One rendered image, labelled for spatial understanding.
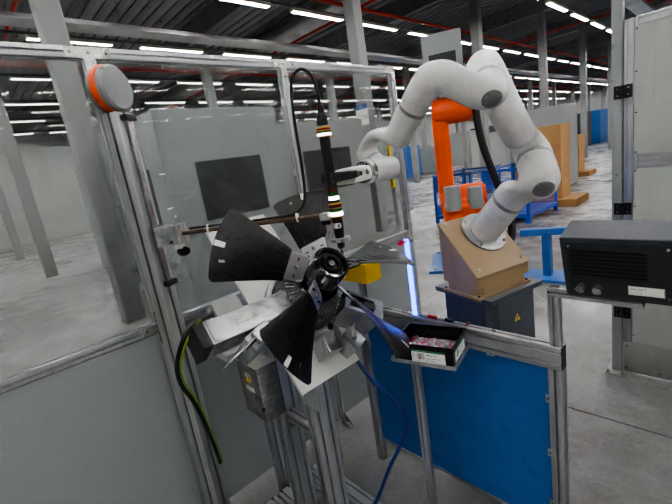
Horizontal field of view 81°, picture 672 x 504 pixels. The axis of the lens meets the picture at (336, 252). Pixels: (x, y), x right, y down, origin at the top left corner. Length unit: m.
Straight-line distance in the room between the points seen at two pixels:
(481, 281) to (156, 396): 1.39
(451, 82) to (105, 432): 1.72
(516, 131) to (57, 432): 1.85
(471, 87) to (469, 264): 0.68
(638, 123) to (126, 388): 2.75
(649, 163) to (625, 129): 0.22
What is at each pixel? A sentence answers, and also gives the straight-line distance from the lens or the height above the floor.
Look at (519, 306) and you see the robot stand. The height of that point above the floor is 0.85.
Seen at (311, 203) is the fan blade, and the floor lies 1.39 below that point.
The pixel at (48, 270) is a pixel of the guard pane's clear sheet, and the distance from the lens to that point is 1.70.
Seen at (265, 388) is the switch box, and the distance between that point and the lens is 1.57.
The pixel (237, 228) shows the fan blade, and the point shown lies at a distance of 1.21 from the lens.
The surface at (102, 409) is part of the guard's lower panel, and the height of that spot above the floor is 0.75.
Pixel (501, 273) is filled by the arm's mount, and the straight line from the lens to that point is 1.67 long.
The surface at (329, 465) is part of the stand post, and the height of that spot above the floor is 0.45.
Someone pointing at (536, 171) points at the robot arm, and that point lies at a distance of 1.44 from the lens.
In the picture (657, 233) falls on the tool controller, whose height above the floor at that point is 1.24.
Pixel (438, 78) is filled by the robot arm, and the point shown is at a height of 1.70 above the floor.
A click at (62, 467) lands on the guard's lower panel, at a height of 0.61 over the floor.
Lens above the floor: 1.52
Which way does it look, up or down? 13 degrees down
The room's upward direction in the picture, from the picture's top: 9 degrees counter-clockwise
